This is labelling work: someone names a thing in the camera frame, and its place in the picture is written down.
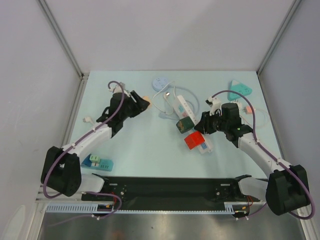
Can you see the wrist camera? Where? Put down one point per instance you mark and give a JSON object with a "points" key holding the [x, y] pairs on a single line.
{"points": [[214, 103], [118, 88]]}

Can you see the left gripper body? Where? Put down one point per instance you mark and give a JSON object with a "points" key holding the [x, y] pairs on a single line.
{"points": [[126, 113]]}

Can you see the white square charger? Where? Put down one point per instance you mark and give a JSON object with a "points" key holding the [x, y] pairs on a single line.
{"points": [[239, 104]]}

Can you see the red cube adapter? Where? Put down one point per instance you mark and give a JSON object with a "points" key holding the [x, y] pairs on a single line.
{"points": [[194, 139]]}

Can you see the white slotted cable duct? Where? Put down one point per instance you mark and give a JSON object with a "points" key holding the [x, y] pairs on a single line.
{"points": [[77, 208]]}

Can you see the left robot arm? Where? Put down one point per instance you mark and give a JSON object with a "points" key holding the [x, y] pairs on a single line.
{"points": [[62, 166]]}

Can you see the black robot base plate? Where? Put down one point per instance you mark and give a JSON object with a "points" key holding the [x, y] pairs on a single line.
{"points": [[170, 194]]}

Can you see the aluminium frame rail left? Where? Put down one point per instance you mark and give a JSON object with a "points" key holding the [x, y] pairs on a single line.
{"points": [[58, 33]]}

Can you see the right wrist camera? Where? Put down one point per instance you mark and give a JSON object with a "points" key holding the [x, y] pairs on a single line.
{"points": [[214, 103]]}

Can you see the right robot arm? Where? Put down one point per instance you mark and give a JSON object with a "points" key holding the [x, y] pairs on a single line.
{"points": [[286, 188]]}

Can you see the light blue round socket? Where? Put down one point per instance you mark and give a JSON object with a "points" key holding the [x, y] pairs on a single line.
{"points": [[160, 84]]}

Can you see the dark green cube adapter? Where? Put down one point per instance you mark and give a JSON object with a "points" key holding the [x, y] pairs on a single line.
{"points": [[185, 124]]}

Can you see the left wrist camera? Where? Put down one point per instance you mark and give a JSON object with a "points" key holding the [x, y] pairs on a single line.
{"points": [[118, 88]]}

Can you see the pink charger plug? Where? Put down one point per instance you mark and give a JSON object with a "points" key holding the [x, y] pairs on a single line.
{"points": [[248, 110]]}

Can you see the aluminium frame rail right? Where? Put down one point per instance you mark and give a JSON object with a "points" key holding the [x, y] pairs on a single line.
{"points": [[279, 34]]}

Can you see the wooden tan plug adapter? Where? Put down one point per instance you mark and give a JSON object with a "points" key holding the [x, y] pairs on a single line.
{"points": [[146, 98]]}

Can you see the teal rectangular power strip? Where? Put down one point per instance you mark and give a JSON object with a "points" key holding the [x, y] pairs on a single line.
{"points": [[104, 165]]}

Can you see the aluminium frame rail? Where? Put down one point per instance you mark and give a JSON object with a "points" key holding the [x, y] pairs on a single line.
{"points": [[279, 34], [58, 33]]}

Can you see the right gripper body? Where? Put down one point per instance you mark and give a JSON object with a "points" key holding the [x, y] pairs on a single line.
{"points": [[206, 123]]}

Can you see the teal triangular power strip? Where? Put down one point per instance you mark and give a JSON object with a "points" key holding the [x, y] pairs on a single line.
{"points": [[238, 87]]}

